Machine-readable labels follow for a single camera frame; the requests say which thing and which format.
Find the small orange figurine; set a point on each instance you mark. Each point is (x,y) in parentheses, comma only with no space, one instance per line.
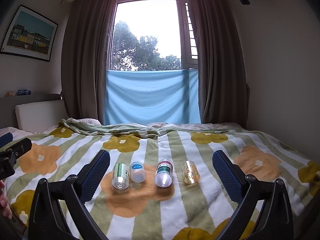
(10,94)

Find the person's left hand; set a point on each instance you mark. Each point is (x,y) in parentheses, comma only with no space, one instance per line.
(4,202)

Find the grey headboard shelf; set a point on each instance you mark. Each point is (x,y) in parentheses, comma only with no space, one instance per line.
(7,105)

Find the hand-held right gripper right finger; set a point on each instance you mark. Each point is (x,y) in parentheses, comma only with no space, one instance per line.
(226,172)

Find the window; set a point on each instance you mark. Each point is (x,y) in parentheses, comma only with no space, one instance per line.
(147,30)

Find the clear yellow cup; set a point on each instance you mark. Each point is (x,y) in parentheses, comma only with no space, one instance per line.
(190,172)

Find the white bed sheet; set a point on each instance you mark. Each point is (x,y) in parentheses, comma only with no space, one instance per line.
(15,132)

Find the white headboard cushion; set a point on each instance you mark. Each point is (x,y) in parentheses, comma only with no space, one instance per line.
(40,115)

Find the light blue cloth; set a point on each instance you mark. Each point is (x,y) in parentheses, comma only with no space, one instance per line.
(150,97)

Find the brown curtain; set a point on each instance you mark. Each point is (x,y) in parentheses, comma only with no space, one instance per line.
(85,60)
(217,62)

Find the clear cup with blue label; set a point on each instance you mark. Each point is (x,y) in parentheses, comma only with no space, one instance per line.
(138,172)

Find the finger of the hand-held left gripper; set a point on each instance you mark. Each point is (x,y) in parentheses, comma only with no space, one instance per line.
(21,147)
(5,139)

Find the small blue toy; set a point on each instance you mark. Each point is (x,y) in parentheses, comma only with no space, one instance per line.
(24,92)

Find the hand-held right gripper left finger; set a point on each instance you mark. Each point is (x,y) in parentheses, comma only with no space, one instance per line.
(96,171)

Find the clear cup red green label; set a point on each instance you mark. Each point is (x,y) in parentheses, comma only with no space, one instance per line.
(163,173)

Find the clear cup with green label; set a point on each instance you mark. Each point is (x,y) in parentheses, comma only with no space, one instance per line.
(120,177)

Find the floral striped blanket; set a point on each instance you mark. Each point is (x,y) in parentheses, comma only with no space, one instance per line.
(195,205)

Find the framed house picture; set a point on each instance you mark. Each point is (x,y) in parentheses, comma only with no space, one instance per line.
(30,33)

